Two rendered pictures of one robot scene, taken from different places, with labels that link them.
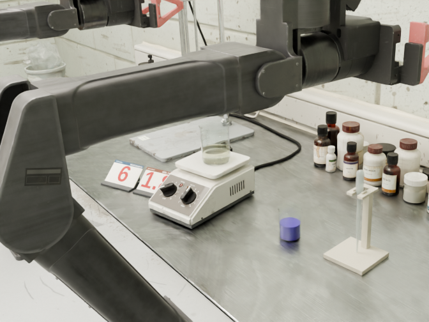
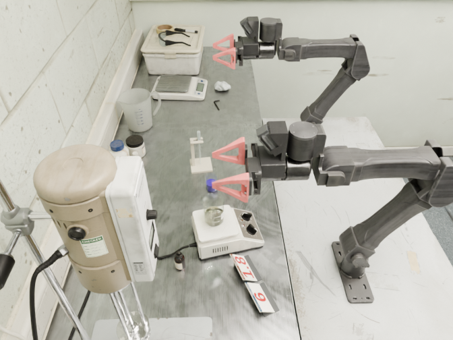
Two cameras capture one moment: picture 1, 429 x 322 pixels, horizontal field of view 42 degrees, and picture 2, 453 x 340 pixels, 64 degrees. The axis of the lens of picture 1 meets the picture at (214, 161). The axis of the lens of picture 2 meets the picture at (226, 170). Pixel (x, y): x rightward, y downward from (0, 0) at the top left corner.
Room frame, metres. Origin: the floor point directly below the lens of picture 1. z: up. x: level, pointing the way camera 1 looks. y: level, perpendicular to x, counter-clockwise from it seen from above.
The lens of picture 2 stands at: (1.69, 0.40, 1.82)
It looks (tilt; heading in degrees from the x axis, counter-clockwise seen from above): 42 degrees down; 211
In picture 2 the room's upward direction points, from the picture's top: straight up
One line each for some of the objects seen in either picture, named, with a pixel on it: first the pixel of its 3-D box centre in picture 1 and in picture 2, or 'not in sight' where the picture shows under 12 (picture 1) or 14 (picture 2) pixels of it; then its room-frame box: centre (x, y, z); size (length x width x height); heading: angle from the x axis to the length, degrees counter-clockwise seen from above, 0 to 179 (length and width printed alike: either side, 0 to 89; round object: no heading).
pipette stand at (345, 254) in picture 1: (357, 224); (200, 152); (0.83, -0.23, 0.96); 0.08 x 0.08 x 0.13; 40
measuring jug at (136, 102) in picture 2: not in sight; (141, 110); (0.74, -0.61, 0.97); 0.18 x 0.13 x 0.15; 151
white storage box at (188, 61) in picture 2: not in sight; (175, 49); (0.15, -0.87, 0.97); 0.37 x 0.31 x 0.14; 30
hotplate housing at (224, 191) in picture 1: (205, 184); (224, 230); (1.09, 0.02, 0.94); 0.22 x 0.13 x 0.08; 136
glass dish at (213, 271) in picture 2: not in sight; (213, 272); (1.21, 0.06, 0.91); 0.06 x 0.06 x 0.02
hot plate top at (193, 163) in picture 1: (212, 161); (215, 222); (1.10, 0.00, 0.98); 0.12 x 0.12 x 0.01; 46
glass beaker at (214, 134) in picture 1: (216, 143); (212, 210); (1.10, -0.01, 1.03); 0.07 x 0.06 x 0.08; 135
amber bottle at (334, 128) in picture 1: (331, 133); not in sight; (1.30, -0.29, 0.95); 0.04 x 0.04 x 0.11
